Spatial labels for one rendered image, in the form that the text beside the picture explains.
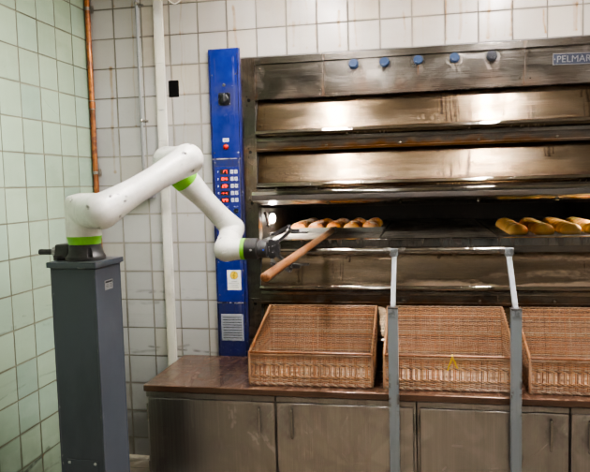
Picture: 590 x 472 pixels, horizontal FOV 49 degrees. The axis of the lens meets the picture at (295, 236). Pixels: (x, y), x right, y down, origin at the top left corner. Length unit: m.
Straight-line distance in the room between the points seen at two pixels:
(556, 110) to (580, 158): 0.25
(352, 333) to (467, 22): 1.58
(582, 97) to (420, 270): 1.09
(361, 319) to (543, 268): 0.90
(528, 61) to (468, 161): 0.53
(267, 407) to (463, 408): 0.83
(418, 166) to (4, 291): 1.95
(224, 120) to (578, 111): 1.69
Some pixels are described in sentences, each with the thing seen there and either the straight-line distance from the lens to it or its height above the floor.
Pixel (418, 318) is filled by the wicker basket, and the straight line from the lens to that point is 3.23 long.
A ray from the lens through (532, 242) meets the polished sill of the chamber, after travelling 3.27.
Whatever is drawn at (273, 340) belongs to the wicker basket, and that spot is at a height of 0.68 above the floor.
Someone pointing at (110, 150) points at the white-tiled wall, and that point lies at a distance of 3.60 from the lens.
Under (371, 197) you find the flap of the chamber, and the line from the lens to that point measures 3.07.
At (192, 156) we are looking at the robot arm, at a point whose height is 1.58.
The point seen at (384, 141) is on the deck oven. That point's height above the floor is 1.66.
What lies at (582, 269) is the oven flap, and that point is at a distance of 3.33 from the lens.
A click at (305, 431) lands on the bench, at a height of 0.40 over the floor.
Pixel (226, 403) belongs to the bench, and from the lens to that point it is 2.96.
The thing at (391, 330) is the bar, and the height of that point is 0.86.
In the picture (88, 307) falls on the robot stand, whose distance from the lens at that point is 2.50.
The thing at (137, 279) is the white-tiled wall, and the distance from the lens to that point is 3.58.
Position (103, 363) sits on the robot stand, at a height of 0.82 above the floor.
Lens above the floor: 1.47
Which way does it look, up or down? 5 degrees down
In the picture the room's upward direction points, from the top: 2 degrees counter-clockwise
